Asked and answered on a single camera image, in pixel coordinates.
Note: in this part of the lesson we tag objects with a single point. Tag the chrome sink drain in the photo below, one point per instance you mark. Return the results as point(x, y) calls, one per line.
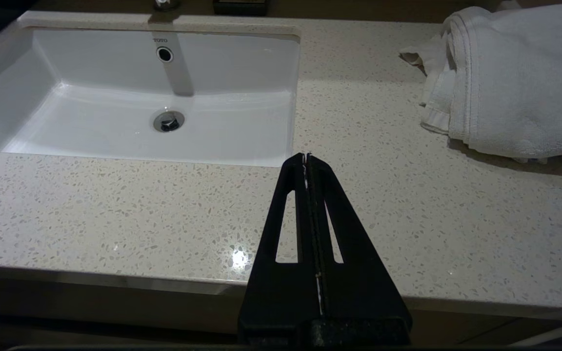
point(169, 121)

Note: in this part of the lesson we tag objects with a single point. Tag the white crumpled towel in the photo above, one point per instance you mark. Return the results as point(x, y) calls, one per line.
point(520, 78)

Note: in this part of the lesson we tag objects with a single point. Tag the white rectangular sink basin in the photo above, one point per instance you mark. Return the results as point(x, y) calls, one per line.
point(115, 122)

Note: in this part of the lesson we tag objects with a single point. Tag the chrome faucet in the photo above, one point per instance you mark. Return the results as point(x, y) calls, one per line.
point(166, 4)

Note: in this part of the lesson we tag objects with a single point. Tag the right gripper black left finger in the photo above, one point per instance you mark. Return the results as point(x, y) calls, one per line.
point(271, 292)

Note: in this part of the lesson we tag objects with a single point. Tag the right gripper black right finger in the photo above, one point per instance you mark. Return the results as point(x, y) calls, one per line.
point(359, 302)

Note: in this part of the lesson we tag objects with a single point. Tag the black square soap dish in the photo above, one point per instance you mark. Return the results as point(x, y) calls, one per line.
point(241, 6)

